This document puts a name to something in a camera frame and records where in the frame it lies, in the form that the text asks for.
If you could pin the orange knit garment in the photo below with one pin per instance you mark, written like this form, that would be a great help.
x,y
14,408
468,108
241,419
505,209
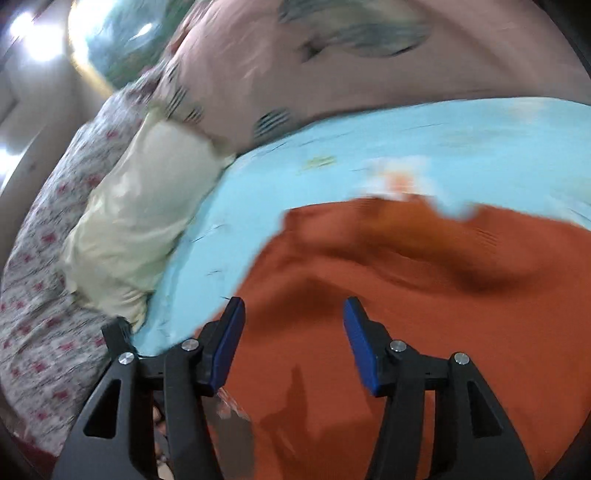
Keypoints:
x,y
369,286

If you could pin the pink printed blanket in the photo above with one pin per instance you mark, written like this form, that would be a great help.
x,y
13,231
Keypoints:
x,y
332,64

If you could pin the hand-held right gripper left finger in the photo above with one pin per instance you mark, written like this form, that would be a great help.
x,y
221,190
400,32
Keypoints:
x,y
228,341

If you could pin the white floral red-print cloth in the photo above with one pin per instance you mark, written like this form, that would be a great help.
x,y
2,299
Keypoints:
x,y
51,240

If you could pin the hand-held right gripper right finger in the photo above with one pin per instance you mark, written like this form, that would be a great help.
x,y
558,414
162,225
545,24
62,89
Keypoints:
x,y
360,344

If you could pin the light blue printed bedsheet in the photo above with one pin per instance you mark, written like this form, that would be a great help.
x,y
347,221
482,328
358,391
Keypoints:
x,y
392,152

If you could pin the pale yellow pillow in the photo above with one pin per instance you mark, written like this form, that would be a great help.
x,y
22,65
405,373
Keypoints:
x,y
138,207

